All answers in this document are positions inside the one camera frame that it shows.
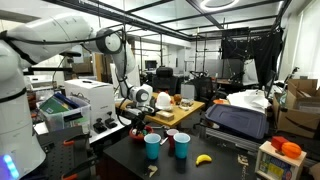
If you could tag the white round toy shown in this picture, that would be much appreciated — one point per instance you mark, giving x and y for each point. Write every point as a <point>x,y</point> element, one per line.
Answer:
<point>134,132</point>

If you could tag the black mesh chair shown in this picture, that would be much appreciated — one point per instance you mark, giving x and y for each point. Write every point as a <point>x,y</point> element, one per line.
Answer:
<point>203,88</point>

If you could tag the orange ball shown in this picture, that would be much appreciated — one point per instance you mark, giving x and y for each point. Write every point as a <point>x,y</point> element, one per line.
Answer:
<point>291,150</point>

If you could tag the orange bowl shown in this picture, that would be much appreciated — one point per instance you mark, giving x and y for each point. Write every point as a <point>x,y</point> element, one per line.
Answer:
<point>220,101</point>

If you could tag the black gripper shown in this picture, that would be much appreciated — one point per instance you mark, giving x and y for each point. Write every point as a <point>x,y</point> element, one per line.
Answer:
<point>140,119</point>

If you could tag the clear plastic bin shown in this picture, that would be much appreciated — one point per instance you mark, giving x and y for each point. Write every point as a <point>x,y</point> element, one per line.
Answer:
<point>56,121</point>

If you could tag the blue bin lid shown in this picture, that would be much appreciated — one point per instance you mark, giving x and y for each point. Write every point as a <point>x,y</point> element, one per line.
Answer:
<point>237,120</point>

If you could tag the beige paper scrap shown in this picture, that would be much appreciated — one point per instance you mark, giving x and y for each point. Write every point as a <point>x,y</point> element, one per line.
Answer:
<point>152,170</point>

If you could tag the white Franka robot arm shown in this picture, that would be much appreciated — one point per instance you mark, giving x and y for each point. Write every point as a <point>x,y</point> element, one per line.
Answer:
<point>13,126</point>

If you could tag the white side table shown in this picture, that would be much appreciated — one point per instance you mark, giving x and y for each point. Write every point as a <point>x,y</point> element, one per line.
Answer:
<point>100,136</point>

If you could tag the distant black monitor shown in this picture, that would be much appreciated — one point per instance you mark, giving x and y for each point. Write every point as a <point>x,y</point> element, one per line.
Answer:
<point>150,65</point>

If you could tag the yellow toy banana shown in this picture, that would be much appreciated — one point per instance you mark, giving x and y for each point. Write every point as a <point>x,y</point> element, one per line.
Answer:
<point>203,159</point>

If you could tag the blue folder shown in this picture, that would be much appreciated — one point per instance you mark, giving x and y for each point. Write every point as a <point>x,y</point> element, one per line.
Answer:
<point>66,100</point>

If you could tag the large white box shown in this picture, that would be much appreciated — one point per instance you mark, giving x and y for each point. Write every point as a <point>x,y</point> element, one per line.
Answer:
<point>93,96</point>

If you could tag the wooden desk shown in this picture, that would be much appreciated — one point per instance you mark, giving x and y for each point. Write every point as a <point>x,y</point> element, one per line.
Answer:
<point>181,113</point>

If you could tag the metal cart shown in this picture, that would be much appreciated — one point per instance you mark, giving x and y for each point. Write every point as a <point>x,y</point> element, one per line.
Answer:
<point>230,141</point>

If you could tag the black curtain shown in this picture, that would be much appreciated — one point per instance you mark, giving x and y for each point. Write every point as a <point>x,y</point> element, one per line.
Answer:
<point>263,53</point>

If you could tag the red block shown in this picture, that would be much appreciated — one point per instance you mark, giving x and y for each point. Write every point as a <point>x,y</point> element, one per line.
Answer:
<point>277,142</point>

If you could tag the clear glass jar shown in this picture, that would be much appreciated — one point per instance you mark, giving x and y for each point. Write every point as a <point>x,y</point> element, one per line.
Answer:
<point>186,104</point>

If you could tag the wooden toy box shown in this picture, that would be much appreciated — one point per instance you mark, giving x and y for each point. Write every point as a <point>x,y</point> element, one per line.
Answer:
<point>276,166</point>

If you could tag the red plastic cup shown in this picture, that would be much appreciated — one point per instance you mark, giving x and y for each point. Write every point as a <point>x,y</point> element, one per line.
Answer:
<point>170,138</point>

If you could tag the black clamp tool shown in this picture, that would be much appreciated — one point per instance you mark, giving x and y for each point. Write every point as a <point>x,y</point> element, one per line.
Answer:
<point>111,122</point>
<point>99,126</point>

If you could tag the red plastic bowl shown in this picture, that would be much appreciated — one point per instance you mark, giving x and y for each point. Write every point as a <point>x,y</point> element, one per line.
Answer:
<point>131,137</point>

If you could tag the black camera on boom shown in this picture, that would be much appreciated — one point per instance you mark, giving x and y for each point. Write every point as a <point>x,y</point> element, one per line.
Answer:
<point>70,53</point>

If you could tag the open cardboard box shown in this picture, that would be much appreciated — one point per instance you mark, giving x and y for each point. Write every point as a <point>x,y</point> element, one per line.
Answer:
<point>298,113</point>

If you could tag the black perforated board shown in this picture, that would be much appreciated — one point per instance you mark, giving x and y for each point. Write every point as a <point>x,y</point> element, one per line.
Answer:
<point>55,156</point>

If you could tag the blue plastic cup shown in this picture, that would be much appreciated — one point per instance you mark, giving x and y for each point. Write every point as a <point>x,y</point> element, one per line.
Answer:
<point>152,148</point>
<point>181,148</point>

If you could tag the white paper stack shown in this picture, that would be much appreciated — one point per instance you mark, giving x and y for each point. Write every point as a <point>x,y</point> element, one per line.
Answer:
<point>248,99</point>

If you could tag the green book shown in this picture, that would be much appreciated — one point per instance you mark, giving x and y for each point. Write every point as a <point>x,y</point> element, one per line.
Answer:
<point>52,106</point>

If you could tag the brown ball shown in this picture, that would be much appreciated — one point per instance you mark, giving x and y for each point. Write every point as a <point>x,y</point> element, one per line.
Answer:
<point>177,98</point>

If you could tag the small cardboard box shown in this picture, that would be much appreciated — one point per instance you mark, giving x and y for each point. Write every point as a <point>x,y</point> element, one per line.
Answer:
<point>165,115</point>

